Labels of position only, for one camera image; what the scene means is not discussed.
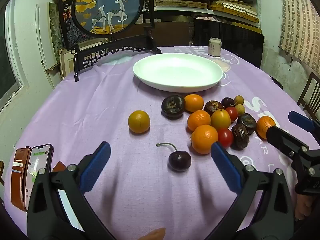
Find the dark cherry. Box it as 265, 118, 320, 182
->
156, 142, 192, 172
221, 97, 237, 108

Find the dark wrinkled passion fruit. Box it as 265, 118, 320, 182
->
231, 123, 249, 150
161, 95, 186, 118
237, 113, 257, 134
204, 100, 224, 117

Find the purple printed tablecloth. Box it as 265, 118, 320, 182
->
4, 45, 320, 240

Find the brown leather wallet case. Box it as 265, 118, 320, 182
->
10, 147, 32, 209

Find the dark wooden chair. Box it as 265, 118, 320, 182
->
297, 72, 320, 120

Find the red cherry tomato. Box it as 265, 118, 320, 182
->
216, 128, 234, 149
225, 106, 239, 122

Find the white leaning board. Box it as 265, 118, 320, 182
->
36, 4, 62, 72

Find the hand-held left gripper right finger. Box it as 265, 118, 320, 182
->
207, 141, 294, 240

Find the stack of yellow flat boxes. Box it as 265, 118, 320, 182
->
209, 0, 260, 23

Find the pale drink can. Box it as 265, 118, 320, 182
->
208, 37, 222, 57

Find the round deer painting table screen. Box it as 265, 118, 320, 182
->
57, 0, 162, 82

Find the brown wooden board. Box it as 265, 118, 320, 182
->
104, 21, 194, 47

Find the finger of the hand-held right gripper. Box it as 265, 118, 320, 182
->
265, 126, 310, 162
288, 110, 320, 134

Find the black smartphone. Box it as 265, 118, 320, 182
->
24, 144, 54, 212

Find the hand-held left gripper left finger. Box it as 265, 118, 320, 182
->
27, 141, 117, 240

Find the yellow-orange round citrus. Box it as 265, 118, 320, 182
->
211, 109, 231, 130
128, 110, 151, 133

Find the person's left hand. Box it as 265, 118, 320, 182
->
138, 227, 166, 240

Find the white oval plate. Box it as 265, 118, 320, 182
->
133, 53, 224, 92

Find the checked beige curtain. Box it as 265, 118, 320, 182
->
279, 0, 320, 64

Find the person's right hand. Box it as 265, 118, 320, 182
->
294, 194, 313, 222

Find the window frame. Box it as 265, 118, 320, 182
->
0, 0, 24, 110

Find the black chair back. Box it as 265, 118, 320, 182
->
194, 18, 265, 68

